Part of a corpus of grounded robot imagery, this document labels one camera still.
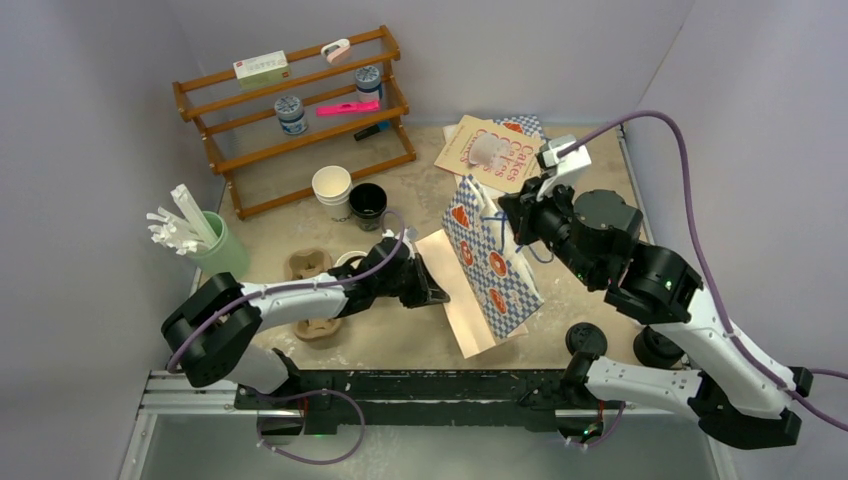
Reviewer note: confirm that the black cup lid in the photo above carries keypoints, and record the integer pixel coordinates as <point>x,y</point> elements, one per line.
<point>586,337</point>

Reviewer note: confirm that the white paper cup stack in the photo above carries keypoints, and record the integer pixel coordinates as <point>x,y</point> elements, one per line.
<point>332,186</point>

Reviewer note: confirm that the white wrapped straws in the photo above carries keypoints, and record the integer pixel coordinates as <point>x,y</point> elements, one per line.
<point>188,232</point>

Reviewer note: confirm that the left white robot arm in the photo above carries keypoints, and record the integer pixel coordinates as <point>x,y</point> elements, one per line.
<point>211,334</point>

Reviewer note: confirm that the wooden three-tier shelf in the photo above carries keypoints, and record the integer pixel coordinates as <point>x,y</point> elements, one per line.
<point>314,94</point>

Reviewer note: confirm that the blue patterned jar left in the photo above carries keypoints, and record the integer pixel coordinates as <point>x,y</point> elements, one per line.
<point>290,114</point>

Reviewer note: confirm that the blue patterned jar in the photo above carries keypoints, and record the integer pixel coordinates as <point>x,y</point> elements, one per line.
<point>290,114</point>
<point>368,82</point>

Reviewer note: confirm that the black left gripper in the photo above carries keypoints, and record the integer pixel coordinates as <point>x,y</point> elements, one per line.
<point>426,291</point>

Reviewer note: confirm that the blue checkered paper bag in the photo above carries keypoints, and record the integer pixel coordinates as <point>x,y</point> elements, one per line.
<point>474,259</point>

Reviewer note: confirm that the green straw holder cup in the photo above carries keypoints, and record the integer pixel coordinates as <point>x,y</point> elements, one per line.
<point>226,255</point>

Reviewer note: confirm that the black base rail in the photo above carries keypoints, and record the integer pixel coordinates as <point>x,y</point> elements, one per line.
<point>537,400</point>

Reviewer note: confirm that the black lid stack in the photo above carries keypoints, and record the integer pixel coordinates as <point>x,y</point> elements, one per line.
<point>654,350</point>

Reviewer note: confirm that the beige cakes paper bag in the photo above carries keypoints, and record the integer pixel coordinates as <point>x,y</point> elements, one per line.
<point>497,157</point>

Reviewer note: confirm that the blue patterned jar right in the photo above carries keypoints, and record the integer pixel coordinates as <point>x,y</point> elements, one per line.
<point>368,82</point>

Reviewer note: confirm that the white green box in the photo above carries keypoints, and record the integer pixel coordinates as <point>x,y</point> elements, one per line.
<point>261,71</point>

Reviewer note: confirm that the black paper cup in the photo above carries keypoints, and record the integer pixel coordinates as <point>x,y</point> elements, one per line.
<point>368,202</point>

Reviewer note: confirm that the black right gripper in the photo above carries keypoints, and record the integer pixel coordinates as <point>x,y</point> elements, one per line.
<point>525,207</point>

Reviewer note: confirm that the pink marker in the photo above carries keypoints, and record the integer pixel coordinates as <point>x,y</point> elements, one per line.
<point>348,108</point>

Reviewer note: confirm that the pink white small tool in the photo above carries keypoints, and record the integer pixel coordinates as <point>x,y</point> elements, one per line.
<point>337,52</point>

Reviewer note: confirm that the brown pulp cup carrier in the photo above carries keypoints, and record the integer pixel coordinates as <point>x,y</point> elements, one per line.
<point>303,264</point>

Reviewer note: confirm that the black blue marker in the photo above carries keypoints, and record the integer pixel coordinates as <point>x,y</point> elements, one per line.
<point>371,130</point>

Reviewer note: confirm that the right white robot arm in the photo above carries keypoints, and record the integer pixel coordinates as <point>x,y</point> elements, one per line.
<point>735,393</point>

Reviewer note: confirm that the green paper coffee cup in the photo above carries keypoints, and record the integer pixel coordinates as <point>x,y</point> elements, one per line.
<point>351,258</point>

